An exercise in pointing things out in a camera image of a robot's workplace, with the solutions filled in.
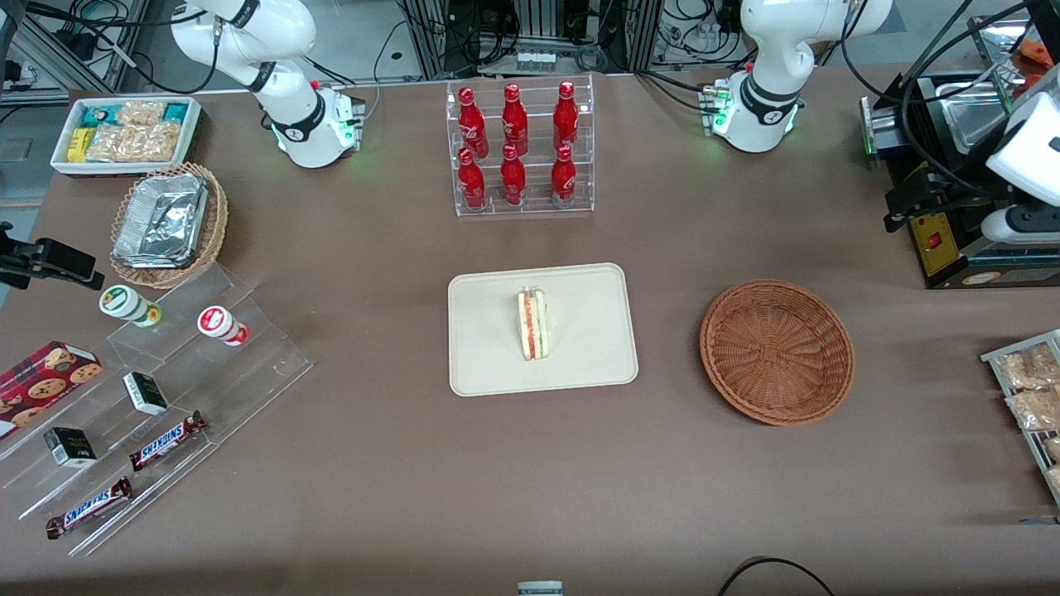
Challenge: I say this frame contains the white rectangular snack box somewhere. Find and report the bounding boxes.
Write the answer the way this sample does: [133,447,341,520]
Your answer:
[50,96,203,179]

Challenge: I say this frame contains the silver metal side box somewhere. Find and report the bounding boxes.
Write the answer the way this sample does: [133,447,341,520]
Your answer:
[860,95,910,158]

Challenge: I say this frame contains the round brown wicker basket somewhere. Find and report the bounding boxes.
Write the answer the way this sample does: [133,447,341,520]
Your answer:
[699,280,855,427]

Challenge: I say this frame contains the black food warmer machine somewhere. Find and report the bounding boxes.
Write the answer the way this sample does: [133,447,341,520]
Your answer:
[861,66,1060,291]

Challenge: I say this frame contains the aluminium profile equipment rack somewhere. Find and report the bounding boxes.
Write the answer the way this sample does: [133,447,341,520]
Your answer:
[397,0,663,79]

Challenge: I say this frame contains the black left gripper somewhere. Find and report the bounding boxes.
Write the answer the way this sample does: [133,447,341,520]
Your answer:
[884,164,995,233]

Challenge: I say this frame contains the green lid white cup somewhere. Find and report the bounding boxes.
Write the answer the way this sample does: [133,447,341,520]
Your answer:
[99,284,162,328]

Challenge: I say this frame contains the small black carton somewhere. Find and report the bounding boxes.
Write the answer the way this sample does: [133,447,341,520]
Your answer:
[43,427,98,469]
[123,372,170,416]

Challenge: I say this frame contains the cream plastic tray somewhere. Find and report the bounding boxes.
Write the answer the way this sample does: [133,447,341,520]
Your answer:
[447,262,639,397]

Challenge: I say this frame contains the light oval wicker basket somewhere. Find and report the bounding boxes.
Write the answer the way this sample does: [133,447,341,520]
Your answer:
[109,161,229,290]

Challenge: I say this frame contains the grey metal wire tray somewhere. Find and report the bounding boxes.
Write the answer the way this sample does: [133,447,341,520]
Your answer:
[980,329,1060,506]

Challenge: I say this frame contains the black looped table cable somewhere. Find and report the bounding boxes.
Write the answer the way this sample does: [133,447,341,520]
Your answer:
[716,557,837,596]

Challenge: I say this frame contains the red lid white cup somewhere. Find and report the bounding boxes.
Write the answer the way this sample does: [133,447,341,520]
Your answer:
[196,305,250,347]

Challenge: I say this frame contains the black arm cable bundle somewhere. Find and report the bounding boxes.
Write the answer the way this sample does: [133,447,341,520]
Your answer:
[841,0,1060,204]

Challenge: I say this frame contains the steel food pan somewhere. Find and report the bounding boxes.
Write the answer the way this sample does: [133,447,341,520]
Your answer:
[942,95,1009,148]

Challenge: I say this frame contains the clear acrylic bottle rack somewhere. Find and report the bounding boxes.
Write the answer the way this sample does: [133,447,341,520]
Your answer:
[446,74,595,218]

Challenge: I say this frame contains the triangle sandwich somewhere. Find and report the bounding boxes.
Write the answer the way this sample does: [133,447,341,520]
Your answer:
[517,286,551,361]

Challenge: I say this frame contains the red cookie box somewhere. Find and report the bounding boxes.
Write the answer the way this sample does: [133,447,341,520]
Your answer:
[0,341,104,440]

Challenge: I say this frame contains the snickers chocolate bar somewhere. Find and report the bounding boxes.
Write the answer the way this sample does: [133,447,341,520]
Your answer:
[46,476,134,540]
[129,411,208,472]

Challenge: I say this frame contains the aluminium foil tray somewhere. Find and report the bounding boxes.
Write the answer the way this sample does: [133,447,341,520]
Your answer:
[113,172,210,270]

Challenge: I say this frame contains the clear acrylic stepped stand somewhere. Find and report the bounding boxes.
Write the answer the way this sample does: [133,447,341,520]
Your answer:
[0,263,314,557]

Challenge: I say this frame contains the red cola bottle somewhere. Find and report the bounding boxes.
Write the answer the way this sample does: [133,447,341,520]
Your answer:
[458,147,487,210]
[499,144,527,206]
[501,83,529,156]
[458,87,489,158]
[553,80,580,151]
[551,145,577,208]

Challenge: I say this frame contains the clear cracker snack packet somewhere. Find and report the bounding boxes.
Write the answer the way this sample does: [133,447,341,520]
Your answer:
[87,123,181,163]
[114,101,166,127]

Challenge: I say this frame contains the black camera clamp mount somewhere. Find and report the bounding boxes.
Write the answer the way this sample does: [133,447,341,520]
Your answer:
[0,222,106,291]

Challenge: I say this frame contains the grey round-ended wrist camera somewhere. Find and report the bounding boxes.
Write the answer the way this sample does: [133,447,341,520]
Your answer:
[981,203,1060,245]

